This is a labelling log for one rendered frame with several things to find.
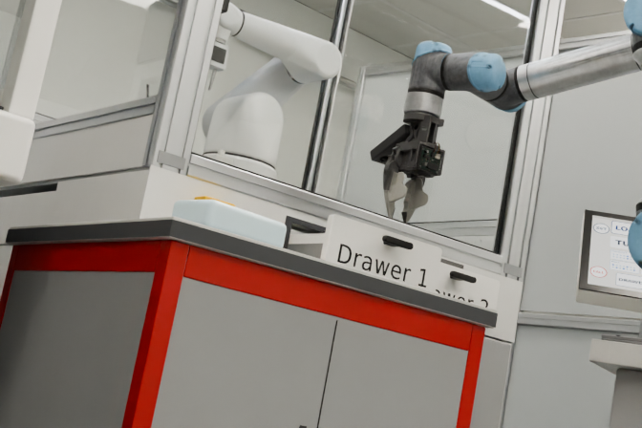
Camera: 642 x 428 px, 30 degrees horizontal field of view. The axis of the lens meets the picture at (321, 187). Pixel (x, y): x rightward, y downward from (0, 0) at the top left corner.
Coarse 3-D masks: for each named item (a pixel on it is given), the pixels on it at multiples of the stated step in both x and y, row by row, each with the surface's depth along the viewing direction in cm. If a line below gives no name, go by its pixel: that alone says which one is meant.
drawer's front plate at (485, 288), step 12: (444, 264) 267; (444, 276) 267; (480, 276) 273; (444, 288) 267; (456, 288) 269; (468, 288) 271; (480, 288) 273; (492, 288) 276; (480, 300) 273; (492, 300) 275
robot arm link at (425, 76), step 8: (424, 48) 241; (432, 48) 241; (440, 48) 241; (448, 48) 242; (416, 56) 242; (424, 56) 241; (432, 56) 240; (440, 56) 239; (416, 64) 242; (424, 64) 240; (432, 64) 239; (440, 64) 238; (416, 72) 241; (424, 72) 240; (432, 72) 239; (416, 80) 240; (424, 80) 239; (432, 80) 239; (440, 80) 238; (408, 88) 242; (416, 88) 240; (424, 88) 239; (432, 88) 239; (440, 88) 240; (440, 96) 240
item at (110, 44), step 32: (64, 0) 292; (96, 0) 275; (128, 0) 261; (160, 0) 247; (64, 32) 286; (96, 32) 270; (128, 32) 256; (160, 32) 243; (64, 64) 281; (96, 64) 265; (128, 64) 252; (160, 64) 239; (64, 96) 275; (96, 96) 260; (128, 96) 247
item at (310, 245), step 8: (296, 240) 243; (304, 240) 241; (312, 240) 239; (320, 240) 236; (288, 248) 244; (296, 248) 242; (304, 248) 240; (312, 248) 237; (320, 248) 235; (312, 256) 237; (320, 256) 235
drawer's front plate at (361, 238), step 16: (336, 224) 232; (352, 224) 234; (336, 240) 232; (352, 240) 234; (368, 240) 237; (416, 240) 244; (336, 256) 232; (352, 256) 234; (384, 256) 239; (400, 256) 241; (416, 256) 244; (432, 256) 246; (368, 272) 236; (416, 272) 244; (432, 272) 246; (432, 288) 246
